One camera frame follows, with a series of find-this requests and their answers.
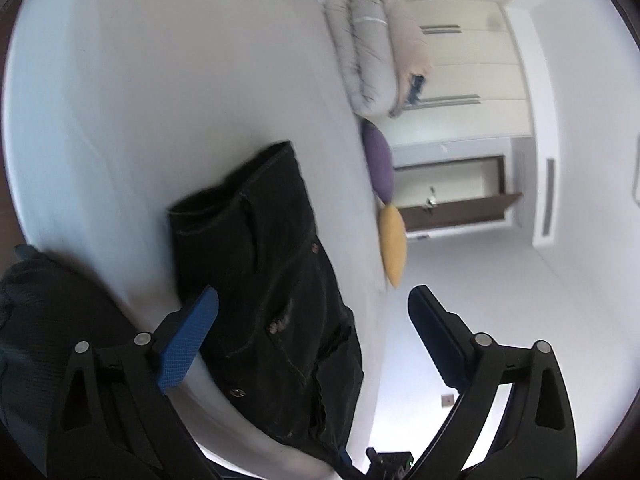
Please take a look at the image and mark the yellow cushion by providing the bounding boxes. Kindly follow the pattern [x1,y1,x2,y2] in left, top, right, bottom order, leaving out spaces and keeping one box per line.
[377,204,409,290]

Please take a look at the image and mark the purple cushion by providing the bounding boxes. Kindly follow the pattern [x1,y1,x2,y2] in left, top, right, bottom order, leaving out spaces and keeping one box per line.
[361,120,396,207]

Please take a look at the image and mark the blue grey folded cloth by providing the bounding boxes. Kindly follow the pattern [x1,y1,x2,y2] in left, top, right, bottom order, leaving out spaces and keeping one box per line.
[404,75,429,107]

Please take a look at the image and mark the black denim pants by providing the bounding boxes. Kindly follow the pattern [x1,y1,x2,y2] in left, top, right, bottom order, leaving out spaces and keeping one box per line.
[167,141,365,466]

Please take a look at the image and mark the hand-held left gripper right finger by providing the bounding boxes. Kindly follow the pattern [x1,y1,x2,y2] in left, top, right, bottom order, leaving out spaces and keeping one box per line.
[408,284,577,480]

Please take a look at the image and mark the white wardrobe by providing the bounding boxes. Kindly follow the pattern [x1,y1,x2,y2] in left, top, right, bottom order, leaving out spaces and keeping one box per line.
[400,0,532,137]

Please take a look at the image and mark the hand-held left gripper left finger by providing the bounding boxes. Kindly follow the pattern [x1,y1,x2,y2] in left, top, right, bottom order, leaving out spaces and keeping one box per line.
[50,285,222,480]

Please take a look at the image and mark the folded beige grey duvet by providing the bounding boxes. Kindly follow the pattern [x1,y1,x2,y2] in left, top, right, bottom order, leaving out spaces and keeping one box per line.
[324,0,435,120]

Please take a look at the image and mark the dark brown door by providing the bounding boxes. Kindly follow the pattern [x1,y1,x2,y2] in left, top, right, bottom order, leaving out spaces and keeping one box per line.
[394,155,524,234]

